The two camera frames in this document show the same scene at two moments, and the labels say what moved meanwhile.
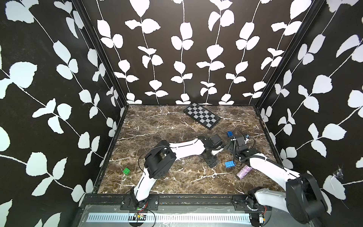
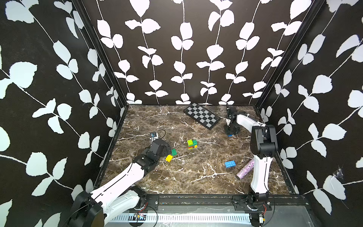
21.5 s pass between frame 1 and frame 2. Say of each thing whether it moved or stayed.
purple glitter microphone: stayed
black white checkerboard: stayed
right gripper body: moved
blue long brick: stayed
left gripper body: moved
